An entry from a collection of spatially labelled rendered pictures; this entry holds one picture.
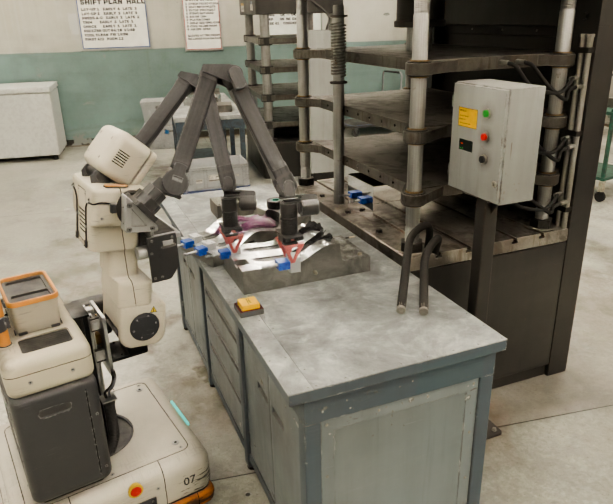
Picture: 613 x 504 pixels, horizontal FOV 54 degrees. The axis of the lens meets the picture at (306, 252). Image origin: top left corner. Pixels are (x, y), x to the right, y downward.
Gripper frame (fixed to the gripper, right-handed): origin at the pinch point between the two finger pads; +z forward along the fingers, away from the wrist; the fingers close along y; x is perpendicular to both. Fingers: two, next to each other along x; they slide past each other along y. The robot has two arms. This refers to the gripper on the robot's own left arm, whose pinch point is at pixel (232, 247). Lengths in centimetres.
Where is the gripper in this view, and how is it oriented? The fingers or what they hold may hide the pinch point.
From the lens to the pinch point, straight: 226.3
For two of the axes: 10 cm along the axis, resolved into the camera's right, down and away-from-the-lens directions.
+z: 0.2, 9.3, 3.7
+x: -9.3, 1.5, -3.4
